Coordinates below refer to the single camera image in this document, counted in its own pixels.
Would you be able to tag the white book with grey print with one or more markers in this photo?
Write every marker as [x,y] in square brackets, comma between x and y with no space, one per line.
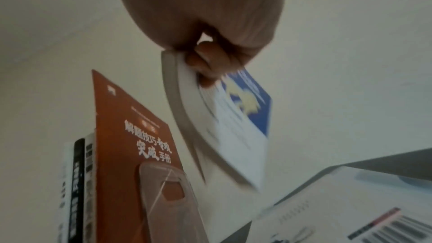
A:
[89,188]

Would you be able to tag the person's right hand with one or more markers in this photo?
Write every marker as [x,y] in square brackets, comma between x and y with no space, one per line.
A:
[202,4]

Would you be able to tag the orange book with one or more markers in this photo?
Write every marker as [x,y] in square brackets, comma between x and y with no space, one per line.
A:
[131,156]

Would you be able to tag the blue and white book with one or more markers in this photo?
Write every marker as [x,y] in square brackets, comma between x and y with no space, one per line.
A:
[233,119]

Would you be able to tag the white spine book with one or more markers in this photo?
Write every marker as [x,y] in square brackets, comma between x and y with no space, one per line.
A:
[63,196]

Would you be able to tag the black spine book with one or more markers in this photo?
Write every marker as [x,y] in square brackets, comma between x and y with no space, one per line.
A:
[78,196]

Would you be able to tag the clear plastic bookend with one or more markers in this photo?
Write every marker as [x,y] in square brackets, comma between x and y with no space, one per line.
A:
[168,199]

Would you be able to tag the white book with barcode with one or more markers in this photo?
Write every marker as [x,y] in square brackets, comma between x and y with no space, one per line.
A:
[341,207]

